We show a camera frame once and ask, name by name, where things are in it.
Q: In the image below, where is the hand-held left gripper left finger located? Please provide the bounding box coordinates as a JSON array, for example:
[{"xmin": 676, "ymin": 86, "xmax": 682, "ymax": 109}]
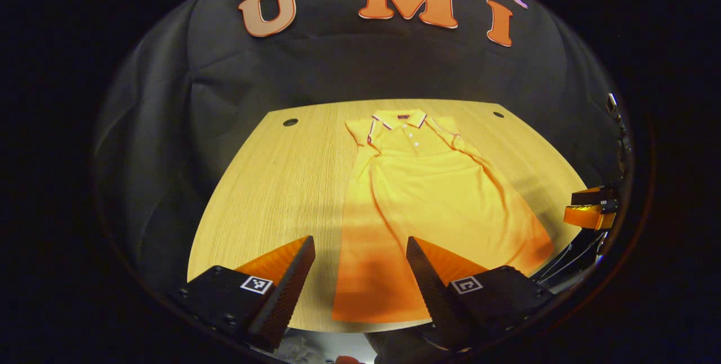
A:
[{"xmin": 169, "ymin": 234, "xmax": 317, "ymax": 353}]

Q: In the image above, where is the orange polo T-shirt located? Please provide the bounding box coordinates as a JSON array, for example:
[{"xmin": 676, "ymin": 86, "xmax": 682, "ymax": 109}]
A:
[{"xmin": 331, "ymin": 108, "xmax": 555, "ymax": 324}]

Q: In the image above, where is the dark cloth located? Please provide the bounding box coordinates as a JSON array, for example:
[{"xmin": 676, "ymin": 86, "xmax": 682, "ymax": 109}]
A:
[{"xmin": 365, "ymin": 325, "xmax": 451, "ymax": 364}]

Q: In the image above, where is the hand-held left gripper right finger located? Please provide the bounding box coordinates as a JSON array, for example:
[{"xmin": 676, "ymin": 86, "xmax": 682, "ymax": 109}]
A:
[{"xmin": 406, "ymin": 236, "xmax": 555, "ymax": 352}]

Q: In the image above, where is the black cable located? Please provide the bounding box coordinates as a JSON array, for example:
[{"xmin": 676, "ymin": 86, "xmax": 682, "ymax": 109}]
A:
[{"xmin": 532, "ymin": 232, "xmax": 600, "ymax": 287}]

